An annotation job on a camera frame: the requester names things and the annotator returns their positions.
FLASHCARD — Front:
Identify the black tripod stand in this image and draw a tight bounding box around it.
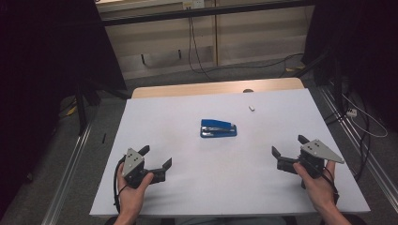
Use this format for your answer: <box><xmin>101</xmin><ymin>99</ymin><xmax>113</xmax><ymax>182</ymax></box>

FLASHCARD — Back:
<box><xmin>74</xmin><ymin>78</ymin><xmax>130</xmax><ymax>136</ymax></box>

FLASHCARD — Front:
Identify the person's left hand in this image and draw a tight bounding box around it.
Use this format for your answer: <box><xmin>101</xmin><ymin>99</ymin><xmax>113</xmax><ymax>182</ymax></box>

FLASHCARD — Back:
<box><xmin>116</xmin><ymin>172</ymin><xmax>155</xmax><ymax>218</ymax></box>

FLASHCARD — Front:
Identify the white paper sheet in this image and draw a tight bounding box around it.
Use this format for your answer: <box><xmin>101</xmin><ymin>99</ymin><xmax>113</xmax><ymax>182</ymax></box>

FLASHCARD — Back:
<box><xmin>89</xmin><ymin>88</ymin><xmax>371</xmax><ymax>218</ymax></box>

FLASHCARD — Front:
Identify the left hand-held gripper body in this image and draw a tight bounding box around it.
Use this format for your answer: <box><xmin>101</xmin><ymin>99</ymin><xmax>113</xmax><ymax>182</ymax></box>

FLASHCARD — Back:
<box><xmin>121</xmin><ymin>147</ymin><xmax>151</xmax><ymax>189</ymax></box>

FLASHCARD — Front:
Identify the long black floor cable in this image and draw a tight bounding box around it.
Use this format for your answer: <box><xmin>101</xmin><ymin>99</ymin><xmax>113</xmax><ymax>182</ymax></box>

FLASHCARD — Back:
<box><xmin>200</xmin><ymin>52</ymin><xmax>306</xmax><ymax>80</ymax></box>

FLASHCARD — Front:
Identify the aluminium floor rail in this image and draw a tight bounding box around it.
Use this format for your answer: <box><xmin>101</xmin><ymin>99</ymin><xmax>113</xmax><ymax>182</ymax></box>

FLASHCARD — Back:
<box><xmin>318</xmin><ymin>84</ymin><xmax>398</xmax><ymax>204</ymax></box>
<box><xmin>41</xmin><ymin>124</ymin><xmax>94</xmax><ymax>225</ymax></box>

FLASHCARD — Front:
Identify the person's right hand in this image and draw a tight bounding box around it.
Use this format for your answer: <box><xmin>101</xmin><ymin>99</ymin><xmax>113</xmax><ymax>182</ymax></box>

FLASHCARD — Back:
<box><xmin>293</xmin><ymin>160</ymin><xmax>339</xmax><ymax>214</ymax></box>

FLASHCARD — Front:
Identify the black metal stand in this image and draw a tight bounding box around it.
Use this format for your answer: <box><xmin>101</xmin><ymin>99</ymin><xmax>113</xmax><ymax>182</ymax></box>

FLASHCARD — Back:
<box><xmin>294</xmin><ymin>50</ymin><xmax>345</xmax><ymax>111</ymax></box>

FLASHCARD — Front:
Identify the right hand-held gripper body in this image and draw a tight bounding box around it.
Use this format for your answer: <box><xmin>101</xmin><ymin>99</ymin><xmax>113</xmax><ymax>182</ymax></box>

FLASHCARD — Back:
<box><xmin>296</xmin><ymin>139</ymin><xmax>345</xmax><ymax>181</ymax></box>

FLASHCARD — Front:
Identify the right hand-held gripper black cable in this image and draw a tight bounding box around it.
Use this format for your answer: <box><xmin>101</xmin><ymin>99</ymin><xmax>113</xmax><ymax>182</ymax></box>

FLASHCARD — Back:
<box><xmin>321</xmin><ymin>167</ymin><xmax>341</xmax><ymax>206</ymax></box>

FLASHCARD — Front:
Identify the black horizontal bar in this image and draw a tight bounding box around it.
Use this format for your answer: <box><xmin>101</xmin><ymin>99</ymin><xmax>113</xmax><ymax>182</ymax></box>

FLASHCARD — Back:
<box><xmin>101</xmin><ymin>0</ymin><xmax>315</xmax><ymax>27</ymax></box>

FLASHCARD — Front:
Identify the black hanging cable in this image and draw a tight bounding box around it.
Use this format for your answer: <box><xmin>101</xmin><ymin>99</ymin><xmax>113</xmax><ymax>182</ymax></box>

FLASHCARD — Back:
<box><xmin>187</xmin><ymin>16</ymin><xmax>198</xmax><ymax>74</ymax></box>
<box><xmin>190</xmin><ymin>16</ymin><xmax>218</xmax><ymax>82</ymax></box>

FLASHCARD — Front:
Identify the black floor cable bundle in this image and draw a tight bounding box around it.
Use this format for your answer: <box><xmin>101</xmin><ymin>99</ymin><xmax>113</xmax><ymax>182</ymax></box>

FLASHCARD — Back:
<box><xmin>323</xmin><ymin>93</ymin><xmax>374</xmax><ymax>183</ymax></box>

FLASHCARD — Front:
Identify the wooden table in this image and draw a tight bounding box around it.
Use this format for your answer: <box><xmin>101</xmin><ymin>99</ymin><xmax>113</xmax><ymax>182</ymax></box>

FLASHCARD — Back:
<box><xmin>130</xmin><ymin>77</ymin><xmax>305</xmax><ymax>99</ymax></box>

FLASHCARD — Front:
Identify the left hand-held gripper black cable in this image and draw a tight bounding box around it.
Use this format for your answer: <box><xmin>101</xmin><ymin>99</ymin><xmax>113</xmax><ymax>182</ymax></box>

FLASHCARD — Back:
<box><xmin>113</xmin><ymin>155</ymin><xmax>129</xmax><ymax>216</ymax></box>

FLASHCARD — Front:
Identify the white floor cable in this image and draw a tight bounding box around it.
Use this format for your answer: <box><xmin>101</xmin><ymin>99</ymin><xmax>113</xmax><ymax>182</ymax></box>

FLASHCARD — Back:
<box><xmin>342</xmin><ymin>93</ymin><xmax>390</xmax><ymax>139</ymax></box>

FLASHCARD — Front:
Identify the blue stapler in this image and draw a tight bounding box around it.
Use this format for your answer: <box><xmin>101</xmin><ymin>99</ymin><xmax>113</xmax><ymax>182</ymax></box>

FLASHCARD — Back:
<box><xmin>200</xmin><ymin>118</ymin><xmax>238</xmax><ymax>139</ymax></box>

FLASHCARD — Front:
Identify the white wall outlet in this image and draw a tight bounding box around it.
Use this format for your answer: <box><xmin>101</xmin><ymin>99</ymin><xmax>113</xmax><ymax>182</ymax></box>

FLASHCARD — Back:
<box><xmin>182</xmin><ymin>0</ymin><xmax>207</xmax><ymax>10</ymax></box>

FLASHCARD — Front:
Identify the hand-held gripper black cable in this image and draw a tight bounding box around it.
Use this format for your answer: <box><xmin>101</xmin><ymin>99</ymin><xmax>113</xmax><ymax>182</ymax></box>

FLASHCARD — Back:
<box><xmin>321</xmin><ymin>167</ymin><xmax>341</xmax><ymax>206</ymax></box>
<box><xmin>113</xmin><ymin>155</ymin><xmax>129</xmax><ymax>216</ymax></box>

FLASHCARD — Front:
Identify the black curtain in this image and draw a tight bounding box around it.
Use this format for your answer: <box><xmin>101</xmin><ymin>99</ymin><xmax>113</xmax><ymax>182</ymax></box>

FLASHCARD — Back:
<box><xmin>301</xmin><ymin>0</ymin><xmax>398</xmax><ymax>133</ymax></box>
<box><xmin>0</xmin><ymin>0</ymin><xmax>127</xmax><ymax>218</ymax></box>

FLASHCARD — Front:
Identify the beige wooden cabinet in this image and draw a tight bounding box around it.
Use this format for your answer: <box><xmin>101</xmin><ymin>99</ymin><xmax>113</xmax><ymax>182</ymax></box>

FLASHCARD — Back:
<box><xmin>95</xmin><ymin>0</ymin><xmax>315</xmax><ymax>81</ymax></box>

